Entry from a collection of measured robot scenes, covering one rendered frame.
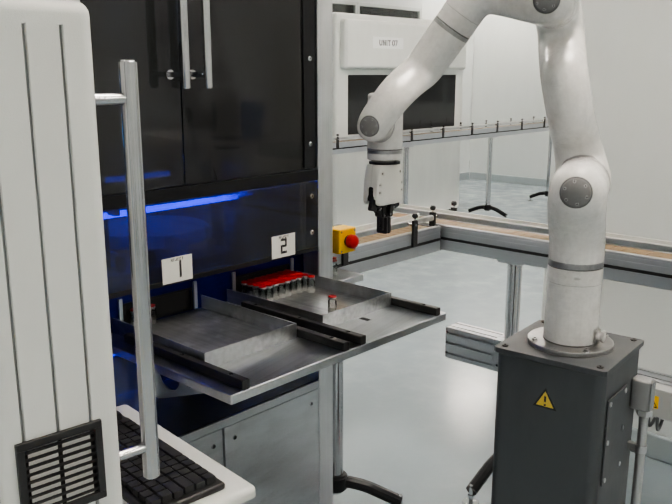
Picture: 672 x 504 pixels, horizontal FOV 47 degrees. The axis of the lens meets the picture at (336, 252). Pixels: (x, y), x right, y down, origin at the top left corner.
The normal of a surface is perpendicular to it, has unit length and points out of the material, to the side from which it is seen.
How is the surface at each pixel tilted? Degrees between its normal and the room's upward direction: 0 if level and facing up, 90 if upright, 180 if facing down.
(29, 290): 90
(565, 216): 128
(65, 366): 90
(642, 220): 90
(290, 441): 90
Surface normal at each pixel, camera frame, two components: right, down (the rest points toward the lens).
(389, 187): 0.72, 0.19
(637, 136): -0.68, 0.17
